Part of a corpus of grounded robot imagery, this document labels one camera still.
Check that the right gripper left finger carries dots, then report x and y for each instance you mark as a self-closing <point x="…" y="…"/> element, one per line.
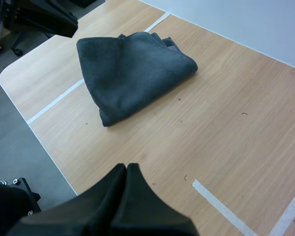
<point x="76" y="216"/>

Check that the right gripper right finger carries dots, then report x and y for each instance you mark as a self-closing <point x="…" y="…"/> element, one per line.
<point x="142" y="216"/>

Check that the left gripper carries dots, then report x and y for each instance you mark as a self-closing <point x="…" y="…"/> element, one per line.
<point x="46" y="17"/>

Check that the dark grey towel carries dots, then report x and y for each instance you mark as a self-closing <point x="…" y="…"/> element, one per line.
<point x="132" y="78"/>

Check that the black office chair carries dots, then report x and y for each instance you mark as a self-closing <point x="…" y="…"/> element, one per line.
<point x="17" y="50"/>

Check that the white backdrop board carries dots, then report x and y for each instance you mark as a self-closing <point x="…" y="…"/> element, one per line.
<point x="236" y="19"/>

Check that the black mounting bracket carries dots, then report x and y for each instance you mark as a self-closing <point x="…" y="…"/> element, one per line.
<point x="12" y="199"/>

